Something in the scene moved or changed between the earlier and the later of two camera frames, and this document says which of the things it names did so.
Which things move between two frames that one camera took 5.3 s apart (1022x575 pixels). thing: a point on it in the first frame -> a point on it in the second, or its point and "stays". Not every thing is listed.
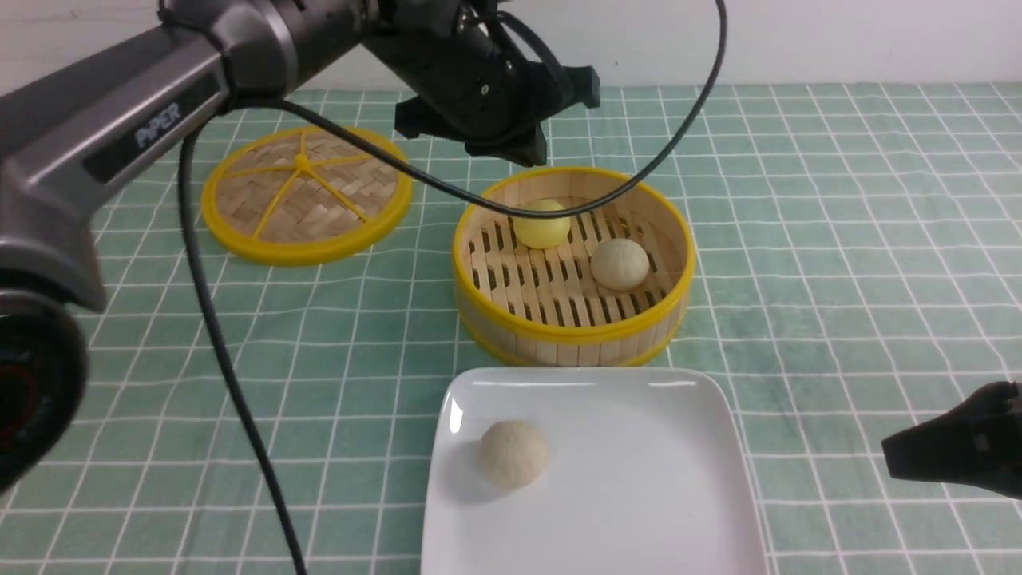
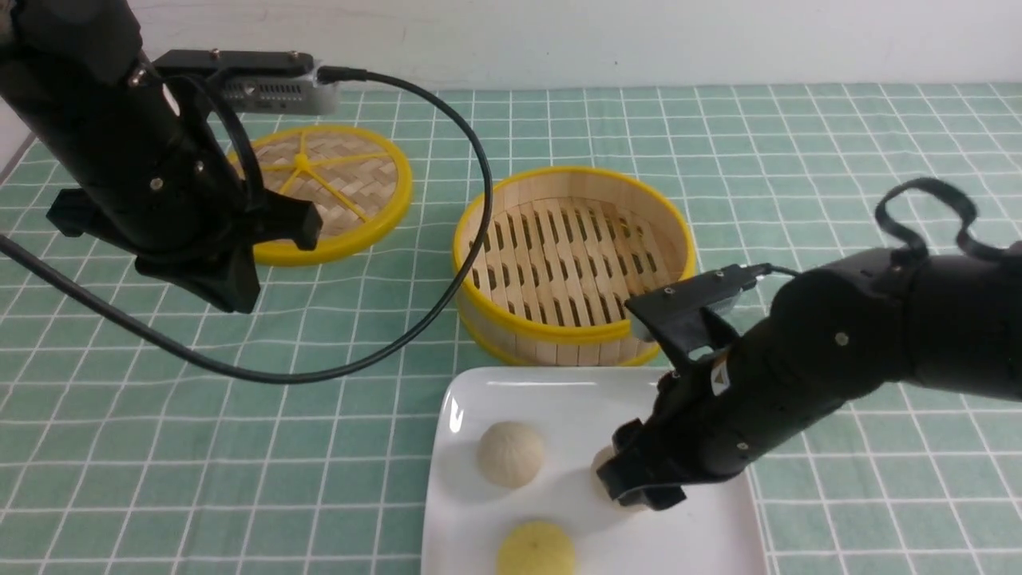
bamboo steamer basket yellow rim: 543,306 stays
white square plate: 588,471 stays
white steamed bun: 512,454 stays
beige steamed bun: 619,264 -> 600,458
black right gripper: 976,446 -> 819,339
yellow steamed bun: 542,233 -> 536,549
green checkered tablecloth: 857,259 stays
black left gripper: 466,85 -> 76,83
